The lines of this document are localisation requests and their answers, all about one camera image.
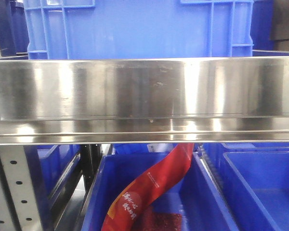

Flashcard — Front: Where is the perforated metal shelf post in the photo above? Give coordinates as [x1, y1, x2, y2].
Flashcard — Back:
[0, 146, 43, 231]

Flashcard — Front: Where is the blue bin lower right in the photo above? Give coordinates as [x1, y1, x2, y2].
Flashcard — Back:
[201, 142, 289, 231]

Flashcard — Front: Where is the large blue plastic crate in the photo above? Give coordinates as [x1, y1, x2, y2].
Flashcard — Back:
[24, 0, 253, 59]

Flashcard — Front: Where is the blue bin lower left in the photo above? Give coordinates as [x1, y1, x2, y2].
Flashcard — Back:
[36, 144, 80, 195]

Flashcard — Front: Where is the stainless steel shelf rail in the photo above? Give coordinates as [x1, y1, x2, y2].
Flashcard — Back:
[0, 57, 289, 145]

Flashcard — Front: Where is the blue bin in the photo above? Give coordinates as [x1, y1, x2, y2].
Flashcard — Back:
[81, 153, 238, 231]
[201, 142, 289, 231]
[36, 144, 80, 195]

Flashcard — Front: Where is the red printed banner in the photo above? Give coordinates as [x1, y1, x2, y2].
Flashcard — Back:
[101, 143, 194, 231]

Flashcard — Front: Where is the blue bin lower centre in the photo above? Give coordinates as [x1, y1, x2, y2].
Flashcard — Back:
[81, 153, 238, 231]

